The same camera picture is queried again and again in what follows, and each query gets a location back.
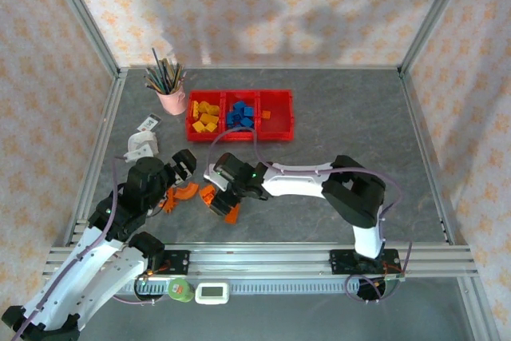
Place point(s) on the orange lego arch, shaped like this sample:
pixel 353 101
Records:
pixel 189 194
pixel 206 194

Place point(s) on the yellow lego brick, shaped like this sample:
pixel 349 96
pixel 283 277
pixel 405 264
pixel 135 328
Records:
pixel 208 118
pixel 194 109
pixel 197 126
pixel 210 128
pixel 208 108

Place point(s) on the blue lego brick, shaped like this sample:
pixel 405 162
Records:
pixel 245 122
pixel 239 106
pixel 232 118
pixel 248 112

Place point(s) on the small orange lego brick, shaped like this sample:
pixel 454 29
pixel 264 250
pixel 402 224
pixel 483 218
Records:
pixel 266 114

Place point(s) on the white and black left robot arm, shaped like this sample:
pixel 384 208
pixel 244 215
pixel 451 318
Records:
pixel 80 277

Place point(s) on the white rounded timer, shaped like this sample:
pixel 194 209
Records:
pixel 139 139

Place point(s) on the small printed card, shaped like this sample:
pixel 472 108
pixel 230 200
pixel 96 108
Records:
pixel 149 122

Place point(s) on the pink pencil cup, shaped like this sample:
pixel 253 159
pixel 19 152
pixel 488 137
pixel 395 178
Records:
pixel 173 103

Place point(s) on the red three-compartment tray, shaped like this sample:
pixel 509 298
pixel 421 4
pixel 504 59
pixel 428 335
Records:
pixel 279 125

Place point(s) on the wide aluminium base extrusion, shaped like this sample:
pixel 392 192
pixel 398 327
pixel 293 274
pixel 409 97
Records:
pixel 259 261

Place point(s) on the coloured pencil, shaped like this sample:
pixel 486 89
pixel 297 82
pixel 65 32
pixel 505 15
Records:
pixel 155 81
pixel 167 74
pixel 178 77
pixel 181 81
pixel 153 88

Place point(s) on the white digital display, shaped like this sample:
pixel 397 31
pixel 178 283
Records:
pixel 211 293

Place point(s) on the long dark pencil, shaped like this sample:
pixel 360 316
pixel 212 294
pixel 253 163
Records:
pixel 160 69

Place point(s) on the green tape roll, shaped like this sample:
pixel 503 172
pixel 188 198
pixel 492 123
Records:
pixel 180 290

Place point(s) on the aluminium frame rail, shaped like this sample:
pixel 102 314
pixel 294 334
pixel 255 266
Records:
pixel 421 137
pixel 103 137

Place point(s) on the short aluminium frame post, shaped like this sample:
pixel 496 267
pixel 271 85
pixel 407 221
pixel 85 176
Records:
pixel 477 309

